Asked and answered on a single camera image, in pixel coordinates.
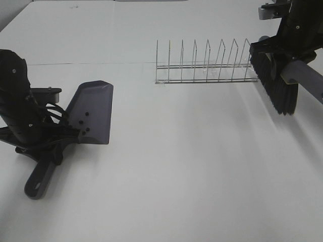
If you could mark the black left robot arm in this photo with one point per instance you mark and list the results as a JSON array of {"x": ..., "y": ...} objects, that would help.
[{"x": 35, "y": 123}]

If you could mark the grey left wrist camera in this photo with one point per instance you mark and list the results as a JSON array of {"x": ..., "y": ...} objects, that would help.
[{"x": 46, "y": 95}]

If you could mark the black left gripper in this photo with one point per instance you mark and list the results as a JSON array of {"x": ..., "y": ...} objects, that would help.
[{"x": 35, "y": 142}]

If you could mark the grey plastic dustpan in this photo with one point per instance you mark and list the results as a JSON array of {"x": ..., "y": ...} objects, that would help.
[{"x": 95, "y": 97}]

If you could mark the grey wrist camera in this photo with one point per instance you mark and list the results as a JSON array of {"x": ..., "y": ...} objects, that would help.
[
  {"x": 274, "y": 10},
  {"x": 46, "y": 95}
]

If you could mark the grey hand brush black bristles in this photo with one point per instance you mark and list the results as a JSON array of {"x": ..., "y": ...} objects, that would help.
[{"x": 281, "y": 72}]

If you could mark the pile of coffee beans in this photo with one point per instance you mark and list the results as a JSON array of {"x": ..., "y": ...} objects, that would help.
[{"x": 83, "y": 123}]

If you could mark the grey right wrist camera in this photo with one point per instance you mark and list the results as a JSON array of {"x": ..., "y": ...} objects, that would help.
[{"x": 274, "y": 10}]

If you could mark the chrome wire plate rack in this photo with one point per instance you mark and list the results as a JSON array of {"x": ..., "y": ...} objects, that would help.
[{"x": 223, "y": 63}]

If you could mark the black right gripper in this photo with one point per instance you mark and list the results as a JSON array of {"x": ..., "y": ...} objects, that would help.
[{"x": 297, "y": 35}]

